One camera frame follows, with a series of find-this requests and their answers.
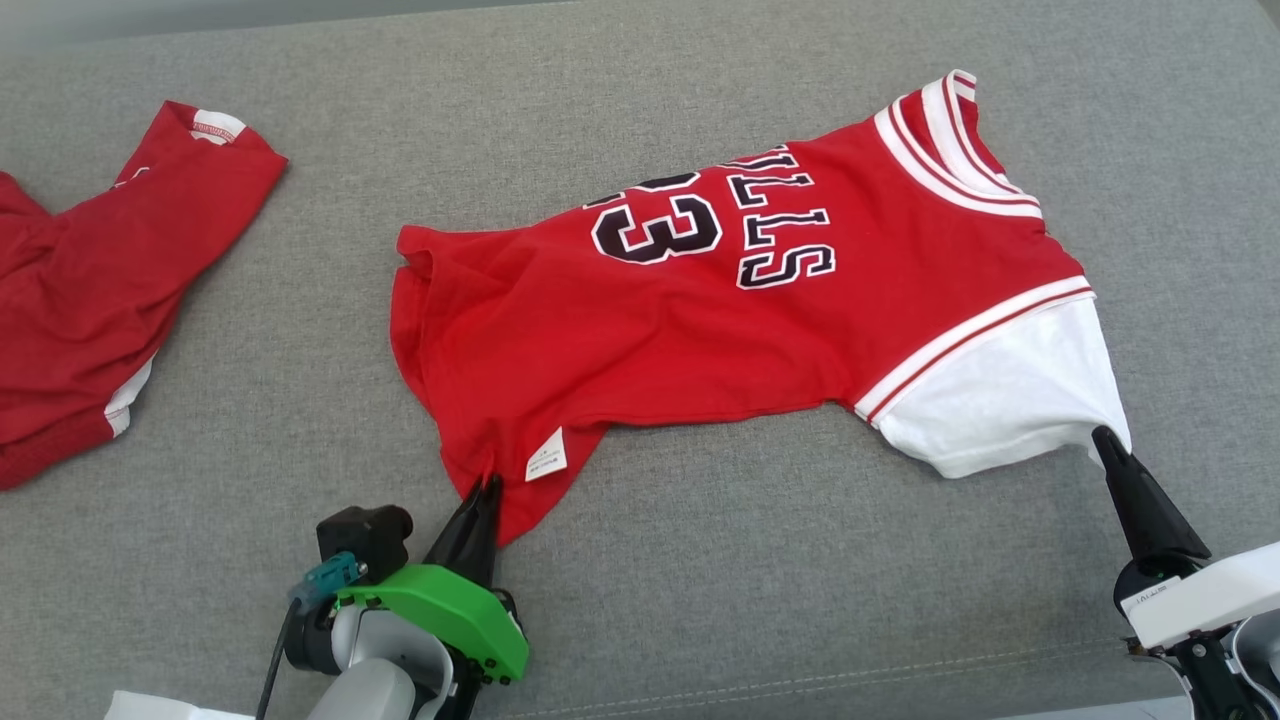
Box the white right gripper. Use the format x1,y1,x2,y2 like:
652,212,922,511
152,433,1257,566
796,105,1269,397
1092,427,1280,651

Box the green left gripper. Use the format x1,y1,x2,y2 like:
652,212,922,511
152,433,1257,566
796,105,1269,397
335,475,529,686

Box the red Bulls jersey white sleeves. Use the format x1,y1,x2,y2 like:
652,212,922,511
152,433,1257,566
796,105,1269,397
390,68,1133,549

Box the red shorts with white trim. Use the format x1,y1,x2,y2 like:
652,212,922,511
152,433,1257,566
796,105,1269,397
0,100,289,491

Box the grey fabric sofa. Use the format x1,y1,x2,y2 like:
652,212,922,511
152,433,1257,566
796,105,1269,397
0,0,1280,720

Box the grey camera cable teal plug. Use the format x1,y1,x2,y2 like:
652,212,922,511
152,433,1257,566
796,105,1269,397
255,552,366,720

